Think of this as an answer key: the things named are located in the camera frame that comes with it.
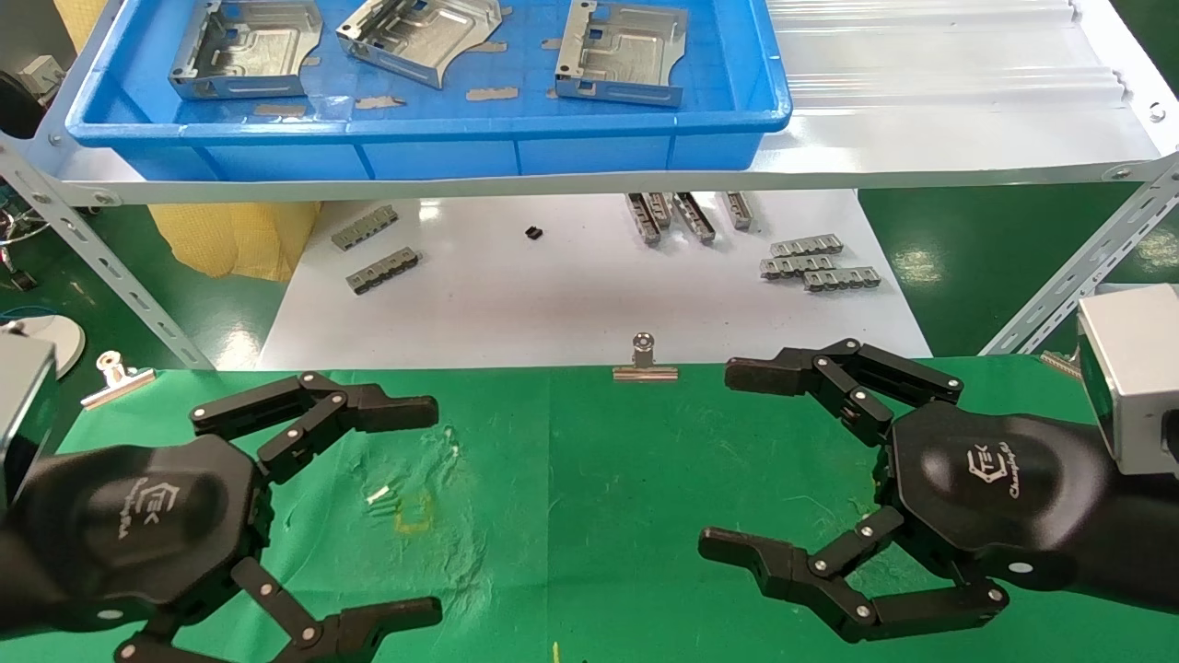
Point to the white floor board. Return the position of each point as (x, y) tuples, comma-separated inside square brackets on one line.
[(553, 295)]

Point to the small white scrap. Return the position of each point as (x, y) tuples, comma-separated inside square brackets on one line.
[(378, 495)]

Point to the white metal shelf board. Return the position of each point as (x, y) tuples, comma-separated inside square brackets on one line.
[(921, 147)]

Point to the clear corrugated plastic sheet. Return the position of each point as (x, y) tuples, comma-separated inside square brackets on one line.
[(921, 55)]

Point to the green table cloth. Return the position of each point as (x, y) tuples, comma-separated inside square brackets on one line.
[(589, 479)]

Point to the small grey box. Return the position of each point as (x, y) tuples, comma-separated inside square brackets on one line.
[(41, 75)]

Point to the white round stand base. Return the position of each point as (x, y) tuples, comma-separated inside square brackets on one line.
[(64, 343)]

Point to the grey metal connector strip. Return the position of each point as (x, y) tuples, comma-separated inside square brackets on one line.
[(643, 221), (807, 246), (794, 267), (365, 227), (694, 218), (382, 271), (843, 279), (659, 208), (739, 210)]

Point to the perforated white shelf strut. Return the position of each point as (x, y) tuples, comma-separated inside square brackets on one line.
[(110, 267), (1087, 267)]

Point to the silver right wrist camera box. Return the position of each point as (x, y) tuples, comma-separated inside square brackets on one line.
[(1138, 368)]

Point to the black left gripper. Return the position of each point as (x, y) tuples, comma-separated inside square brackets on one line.
[(138, 525)]

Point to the silver binder clip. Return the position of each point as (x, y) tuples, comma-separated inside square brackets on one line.
[(645, 373), (115, 373)]

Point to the blue plastic tray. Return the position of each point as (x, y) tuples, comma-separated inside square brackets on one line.
[(442, 152)]

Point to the stamped sheet metal part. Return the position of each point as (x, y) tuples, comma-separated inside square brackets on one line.
[(267, 46), (626, 55), (433, 37)]

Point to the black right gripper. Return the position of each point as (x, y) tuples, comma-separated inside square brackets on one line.
[(995, 488)]

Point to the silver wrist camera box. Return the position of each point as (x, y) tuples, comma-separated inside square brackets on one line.
[(1138, 368), (23, 405)]

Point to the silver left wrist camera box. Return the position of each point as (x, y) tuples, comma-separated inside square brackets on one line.
[(23, 405)]

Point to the yellow mesh bag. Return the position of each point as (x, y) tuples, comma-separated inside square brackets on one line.
[(230, 239)]

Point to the black round object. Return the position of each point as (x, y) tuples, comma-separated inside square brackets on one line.
[(17, 106)]

